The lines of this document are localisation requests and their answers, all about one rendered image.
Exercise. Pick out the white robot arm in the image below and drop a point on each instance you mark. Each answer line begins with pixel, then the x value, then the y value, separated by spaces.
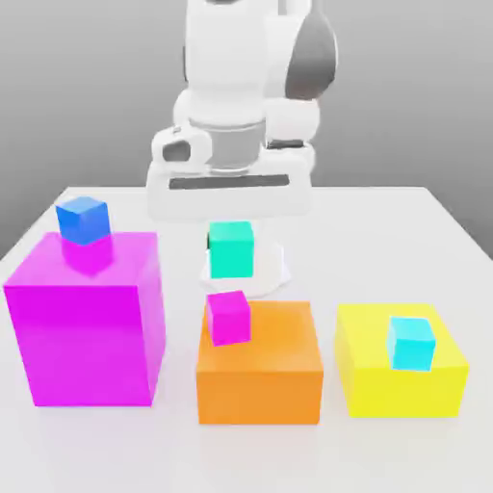
pixel 227 69

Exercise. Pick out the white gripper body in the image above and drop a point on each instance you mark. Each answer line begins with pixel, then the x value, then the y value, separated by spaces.
pixel 231 198

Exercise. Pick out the small magenta cube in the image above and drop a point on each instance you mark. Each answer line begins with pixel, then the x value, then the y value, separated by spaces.
pixel 229 319

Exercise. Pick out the large orange box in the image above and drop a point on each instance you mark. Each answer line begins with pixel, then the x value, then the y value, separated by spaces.
pixel 262 369

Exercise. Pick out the small blue cube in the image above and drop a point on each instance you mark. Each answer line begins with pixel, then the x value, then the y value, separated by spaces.
pixel 84 221

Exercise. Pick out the large yellow box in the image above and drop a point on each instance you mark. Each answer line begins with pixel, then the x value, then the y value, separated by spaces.
pixel 377 385

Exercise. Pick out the small teal cube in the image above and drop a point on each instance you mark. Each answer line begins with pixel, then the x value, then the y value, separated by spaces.
pixel 231 250

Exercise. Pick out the small cyan cube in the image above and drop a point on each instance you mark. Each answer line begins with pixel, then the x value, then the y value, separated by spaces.
pixel 411 344

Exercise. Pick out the large magenta box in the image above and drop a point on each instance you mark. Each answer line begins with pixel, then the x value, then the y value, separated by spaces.
pixel 84 327

